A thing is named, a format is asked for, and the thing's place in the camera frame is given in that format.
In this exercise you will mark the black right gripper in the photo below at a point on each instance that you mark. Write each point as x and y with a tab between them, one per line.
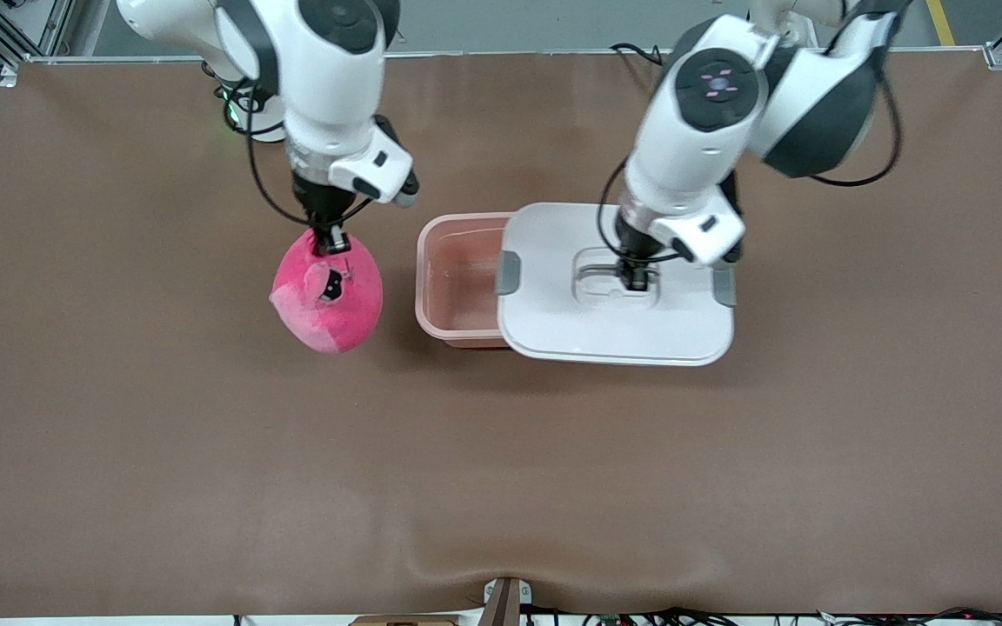
321	205

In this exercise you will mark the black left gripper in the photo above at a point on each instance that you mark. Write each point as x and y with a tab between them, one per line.
628	239

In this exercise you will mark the pink plush toy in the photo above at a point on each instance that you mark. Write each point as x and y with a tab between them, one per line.
336	313

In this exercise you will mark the grey lid latch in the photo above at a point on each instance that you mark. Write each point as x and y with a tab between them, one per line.
508	273
724	289

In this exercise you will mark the white box lid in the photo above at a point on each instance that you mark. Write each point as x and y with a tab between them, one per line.
553	322

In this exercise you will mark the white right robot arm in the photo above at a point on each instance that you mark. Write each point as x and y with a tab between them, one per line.
327	78

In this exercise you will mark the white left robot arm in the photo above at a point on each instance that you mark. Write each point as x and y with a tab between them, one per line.
710	139

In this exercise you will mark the pink translucent plastic box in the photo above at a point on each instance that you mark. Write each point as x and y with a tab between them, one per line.
457	278

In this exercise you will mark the brown table mat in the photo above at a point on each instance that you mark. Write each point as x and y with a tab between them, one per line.
501	478

